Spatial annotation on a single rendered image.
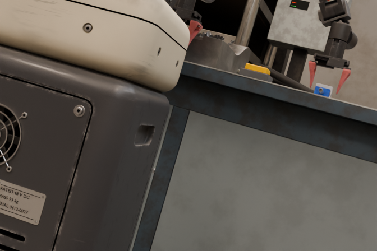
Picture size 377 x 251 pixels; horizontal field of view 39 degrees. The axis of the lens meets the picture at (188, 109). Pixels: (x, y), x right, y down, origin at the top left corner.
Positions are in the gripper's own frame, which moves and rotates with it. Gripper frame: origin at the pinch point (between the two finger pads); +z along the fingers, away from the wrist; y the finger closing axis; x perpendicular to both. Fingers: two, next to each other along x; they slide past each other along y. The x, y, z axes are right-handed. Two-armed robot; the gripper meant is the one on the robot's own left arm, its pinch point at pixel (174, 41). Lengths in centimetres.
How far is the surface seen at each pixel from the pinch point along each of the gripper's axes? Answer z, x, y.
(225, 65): 1.8, -13.9, -13.0
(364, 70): -48, -313, -60
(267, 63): -16, -147, -5
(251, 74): 3.7, 2.4, -24.1
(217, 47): -1.7, -4.3, -11.6
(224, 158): 27.8, -1.5, -22.7
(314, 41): -24, -91, -31
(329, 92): 1.9, -15.0, -44.5
